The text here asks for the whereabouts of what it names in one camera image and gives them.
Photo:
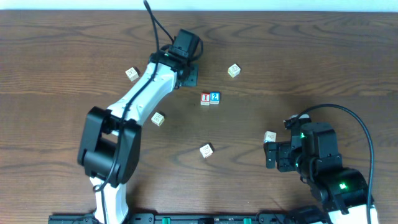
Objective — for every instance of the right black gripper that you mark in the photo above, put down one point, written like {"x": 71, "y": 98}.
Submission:
{"x": 270, "y": 155}

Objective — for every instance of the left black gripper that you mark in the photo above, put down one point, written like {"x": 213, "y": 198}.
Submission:
{"x": 191, "y": 78}

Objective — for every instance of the red letter I block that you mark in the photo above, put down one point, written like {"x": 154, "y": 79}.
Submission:
{"x": 205, "y": 99}

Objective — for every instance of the blue number 2 block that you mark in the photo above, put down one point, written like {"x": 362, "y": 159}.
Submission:
{"x": 215, "y": 98}

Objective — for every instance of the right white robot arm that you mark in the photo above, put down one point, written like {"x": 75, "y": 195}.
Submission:
{"x": 343, "y": 195}

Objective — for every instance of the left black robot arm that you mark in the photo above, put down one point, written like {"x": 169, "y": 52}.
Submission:
{"x": 111, "y": 140}

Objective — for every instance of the white block blue edge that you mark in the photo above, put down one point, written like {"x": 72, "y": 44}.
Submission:
{"x": 269, "y": 136}

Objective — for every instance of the white block upper right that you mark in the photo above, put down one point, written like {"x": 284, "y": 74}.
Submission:
{"x": 234, "y": 70}

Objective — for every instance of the white block upper left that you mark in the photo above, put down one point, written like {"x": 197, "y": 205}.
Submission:
{"x": 132, "y": 74}

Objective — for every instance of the white block lower centre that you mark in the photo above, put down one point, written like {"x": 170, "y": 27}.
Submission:
{"x": 206, "y": 151}

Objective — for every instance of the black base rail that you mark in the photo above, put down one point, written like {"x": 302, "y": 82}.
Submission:
{"x": 150, "y": 218}

